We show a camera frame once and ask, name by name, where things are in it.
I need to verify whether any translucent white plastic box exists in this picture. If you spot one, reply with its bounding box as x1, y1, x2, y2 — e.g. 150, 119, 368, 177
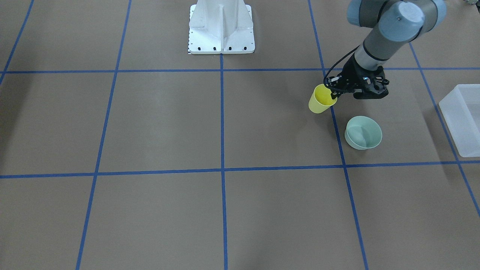
439, 84, 480, 158

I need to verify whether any mint green bowl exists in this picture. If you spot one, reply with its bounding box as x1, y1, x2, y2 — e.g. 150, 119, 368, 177
344, 115, 383, 150

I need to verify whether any yellow plastic cup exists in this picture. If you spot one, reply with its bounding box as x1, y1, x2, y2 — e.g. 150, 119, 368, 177
308, 84, 338, 114

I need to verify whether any white metal camera stand base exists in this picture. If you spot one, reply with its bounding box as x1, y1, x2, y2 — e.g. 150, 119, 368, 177
187, 0, 255, 54

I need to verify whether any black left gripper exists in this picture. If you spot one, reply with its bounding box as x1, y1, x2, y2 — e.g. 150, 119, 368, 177
323, 56, 389, 100

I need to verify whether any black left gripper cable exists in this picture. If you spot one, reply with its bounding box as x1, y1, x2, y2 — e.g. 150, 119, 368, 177
323, 45, 360, 87

